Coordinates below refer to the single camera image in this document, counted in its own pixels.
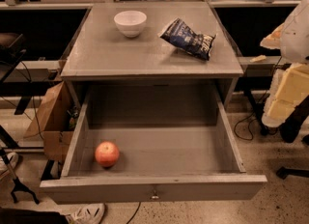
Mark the grey open drawer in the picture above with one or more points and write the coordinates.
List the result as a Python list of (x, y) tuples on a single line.
[(173, 139)]

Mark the white ceramic bowl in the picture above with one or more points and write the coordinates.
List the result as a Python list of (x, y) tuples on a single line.
[(130, 23)]

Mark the brown cardboard box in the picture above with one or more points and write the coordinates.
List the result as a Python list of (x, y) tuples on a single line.
[(52, 122)]

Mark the black tripod stand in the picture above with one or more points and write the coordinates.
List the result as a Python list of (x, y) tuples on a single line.
[(18, 185)]

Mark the grey cabinet counter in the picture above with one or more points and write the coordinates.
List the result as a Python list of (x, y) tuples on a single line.
[(102, 52)]

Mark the black chair at left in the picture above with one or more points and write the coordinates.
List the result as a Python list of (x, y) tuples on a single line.
[(12, 48)]

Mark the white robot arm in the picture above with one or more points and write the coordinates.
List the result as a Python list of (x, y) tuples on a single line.
[(294, 43)]

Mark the metal drawer knob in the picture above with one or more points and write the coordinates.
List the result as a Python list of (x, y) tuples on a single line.
[(154, 197)]

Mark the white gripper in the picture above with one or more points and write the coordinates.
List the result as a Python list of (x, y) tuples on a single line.
[(296, 38)]

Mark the red apple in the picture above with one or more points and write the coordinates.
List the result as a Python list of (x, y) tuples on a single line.
[(107, 154)]

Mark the yellow foam scrap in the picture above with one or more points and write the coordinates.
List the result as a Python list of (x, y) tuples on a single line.
[(258, 58)]

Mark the blue chip bag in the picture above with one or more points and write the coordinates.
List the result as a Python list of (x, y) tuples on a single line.
[(179, 34)]

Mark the white sneaker front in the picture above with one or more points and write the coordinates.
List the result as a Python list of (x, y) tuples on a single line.
[(91, 214)]

